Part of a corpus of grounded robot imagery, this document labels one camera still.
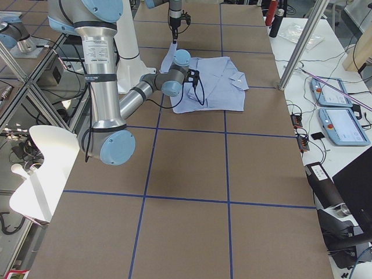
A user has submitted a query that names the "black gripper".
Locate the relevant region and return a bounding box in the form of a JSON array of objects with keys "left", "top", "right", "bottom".
[{"left": 169, "top": 10, "right": 182, "bottom": 44}]

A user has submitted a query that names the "light blue striped shirt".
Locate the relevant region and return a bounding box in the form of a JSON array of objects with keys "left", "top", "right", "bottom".
[{"left": 160, "top": 44, "right": 249, "bottom": 114}]

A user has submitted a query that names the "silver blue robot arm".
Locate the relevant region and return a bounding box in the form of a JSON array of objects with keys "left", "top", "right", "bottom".
[
  {"left": 48, "top": 1, "right": 191, "bottom": 165},
  {"left": 145, "top": 0, "right": 182, "bottom": 44}
]

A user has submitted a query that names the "red bottle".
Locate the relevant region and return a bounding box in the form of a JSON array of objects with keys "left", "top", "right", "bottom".
[{"left": 265, "top": 0, "right": 278, "bottom": 27}]

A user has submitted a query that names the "black water bottle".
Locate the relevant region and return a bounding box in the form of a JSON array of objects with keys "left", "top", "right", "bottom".
[{"left": 269, "top": 9, "right": 284, "bottom": 38}]

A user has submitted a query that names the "reacher grabber stick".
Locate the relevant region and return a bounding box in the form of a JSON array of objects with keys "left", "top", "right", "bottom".
[{"left": 300, "top": 68, "right": 372, "bottom": 111}]

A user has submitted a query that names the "upper teach pendant tablet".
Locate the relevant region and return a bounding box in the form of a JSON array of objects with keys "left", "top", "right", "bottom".
[{"left": 310, "top": 78, "right": 352, "bottom": 108}]

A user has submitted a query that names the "teach pendant tablet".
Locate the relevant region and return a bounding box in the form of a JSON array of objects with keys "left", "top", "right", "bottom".
[
  {"left": 310, "top": 78, "right": 352, "bottom": 108},
  {"left": 319, "top": 108, "right": 370, "bottom": 146}
]

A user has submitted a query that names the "lower teach pendant tablet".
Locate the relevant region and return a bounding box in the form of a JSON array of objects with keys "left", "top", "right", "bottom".
[{"left": 319, "top": 108, "right": 370, "bottom": 146}]

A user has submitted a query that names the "white curved chair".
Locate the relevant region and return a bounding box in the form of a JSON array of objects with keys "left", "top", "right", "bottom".
[{"left": 9, "top": 125, "right": 80, "bottom": 223}]

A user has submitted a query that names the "black monitor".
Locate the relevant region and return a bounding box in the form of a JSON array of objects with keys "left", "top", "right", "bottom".
[{"left": 332, "top": 148, "right": 371, "bottom": 232}]

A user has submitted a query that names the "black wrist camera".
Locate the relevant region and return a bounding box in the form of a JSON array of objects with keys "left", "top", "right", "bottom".
[
  {"left": 185, "top": 69, "right": 200, "bottom": 89},
  {"left": 181, "top": 10, "right": 191, "bottom": 26}
]

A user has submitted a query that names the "grey aluminium frame post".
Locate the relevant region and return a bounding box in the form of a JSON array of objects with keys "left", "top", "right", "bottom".
[{"left": 278, "top": 0, "right": 329, "bottom": 91}]

